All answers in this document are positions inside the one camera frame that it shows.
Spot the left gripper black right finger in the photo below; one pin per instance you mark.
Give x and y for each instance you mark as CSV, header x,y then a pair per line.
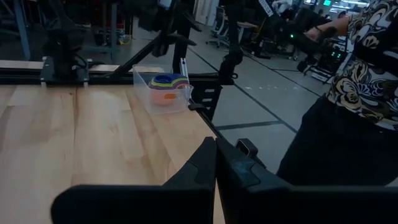
x,y
239,174

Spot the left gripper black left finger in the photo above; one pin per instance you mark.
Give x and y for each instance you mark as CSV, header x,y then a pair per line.
x,y
199,174

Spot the orange measuring cup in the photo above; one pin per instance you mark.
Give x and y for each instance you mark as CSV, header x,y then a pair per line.
x,y
161,98

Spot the yellow measuring cup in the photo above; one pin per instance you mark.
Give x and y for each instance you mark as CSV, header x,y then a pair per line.
x,y
178,82

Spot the green measuring cup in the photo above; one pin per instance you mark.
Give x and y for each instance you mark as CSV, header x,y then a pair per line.
x,y
169,85

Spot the small dark blue measuring cup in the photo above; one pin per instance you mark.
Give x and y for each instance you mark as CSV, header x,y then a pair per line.
x,y
168,77

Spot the person's right forearm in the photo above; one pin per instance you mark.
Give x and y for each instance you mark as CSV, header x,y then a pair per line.
x,y
342,25

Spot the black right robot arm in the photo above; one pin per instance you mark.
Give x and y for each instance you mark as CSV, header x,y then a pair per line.
x,y
63,46

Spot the clear plastic basket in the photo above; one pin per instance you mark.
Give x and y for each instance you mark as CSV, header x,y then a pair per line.
x,y
143,99

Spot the person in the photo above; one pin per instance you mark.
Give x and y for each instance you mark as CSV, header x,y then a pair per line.
x,y
342,149

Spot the grey office chair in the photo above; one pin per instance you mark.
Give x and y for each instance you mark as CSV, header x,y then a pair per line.
x,y
219,26

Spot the black frame clamp lever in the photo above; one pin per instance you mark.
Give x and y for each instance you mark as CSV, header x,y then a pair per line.
x,y
196,106

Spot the silver aluminium bracket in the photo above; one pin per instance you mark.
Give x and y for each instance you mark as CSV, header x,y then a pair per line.
x,y
184,67

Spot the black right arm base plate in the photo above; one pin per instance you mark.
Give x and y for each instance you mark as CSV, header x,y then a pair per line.
x,y
46,73

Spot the black aluminium table frame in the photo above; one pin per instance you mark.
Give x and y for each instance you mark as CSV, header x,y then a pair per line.
x,y
18,79

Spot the blue metal post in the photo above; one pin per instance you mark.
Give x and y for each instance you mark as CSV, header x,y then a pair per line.
x,y
21,31

